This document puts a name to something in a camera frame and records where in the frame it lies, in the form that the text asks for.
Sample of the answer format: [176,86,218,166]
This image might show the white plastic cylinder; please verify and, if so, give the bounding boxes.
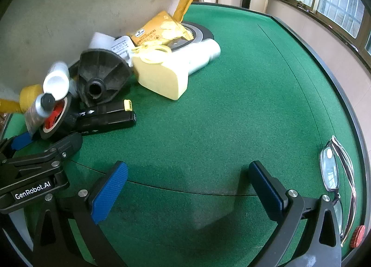
[170,38,221,75]

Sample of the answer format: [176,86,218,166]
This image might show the yellow round jar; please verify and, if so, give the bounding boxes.
[19,84,44,111]

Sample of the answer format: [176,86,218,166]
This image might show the black plastic knob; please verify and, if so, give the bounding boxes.
[77,48,132,104]

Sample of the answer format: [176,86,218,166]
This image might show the round table control panel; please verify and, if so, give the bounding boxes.
[170,20,214,53]

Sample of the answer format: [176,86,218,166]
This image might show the metal frame eyeglasses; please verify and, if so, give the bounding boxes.
[320,135,358,246]

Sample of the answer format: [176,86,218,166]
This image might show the red bottle cap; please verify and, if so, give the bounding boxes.
[350,225,366,248]

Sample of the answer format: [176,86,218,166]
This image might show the white pill bottle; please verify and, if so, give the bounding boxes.
[43,61,70,101]

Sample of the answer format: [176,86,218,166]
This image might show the pale yellow plastic jug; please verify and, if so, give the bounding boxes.
[132,49,189,101]

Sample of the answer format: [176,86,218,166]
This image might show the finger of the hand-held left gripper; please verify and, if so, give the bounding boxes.
[38,132,83,166]
[0,132,33,154]

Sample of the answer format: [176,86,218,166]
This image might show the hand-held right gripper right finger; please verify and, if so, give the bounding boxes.
[249,161,343,267]

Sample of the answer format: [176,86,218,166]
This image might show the floral hand cream tube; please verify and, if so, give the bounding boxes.
[25,93,55,134]

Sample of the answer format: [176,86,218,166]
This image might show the black tape roll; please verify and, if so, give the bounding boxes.
[39,93,77,140]

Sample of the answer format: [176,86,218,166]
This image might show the barred window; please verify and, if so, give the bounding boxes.
[275,0,371,61]

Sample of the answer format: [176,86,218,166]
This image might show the black marker yellow cap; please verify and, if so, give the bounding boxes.
[78,99,133,117]

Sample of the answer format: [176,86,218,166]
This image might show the yellow cracker packet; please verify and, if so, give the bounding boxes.
[128,10,194,47]

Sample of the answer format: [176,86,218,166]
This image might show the white power adapter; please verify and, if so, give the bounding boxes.
[110,36,135,67]

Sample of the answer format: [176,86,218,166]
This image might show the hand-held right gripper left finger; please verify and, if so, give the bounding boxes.
[32,161,129,267]

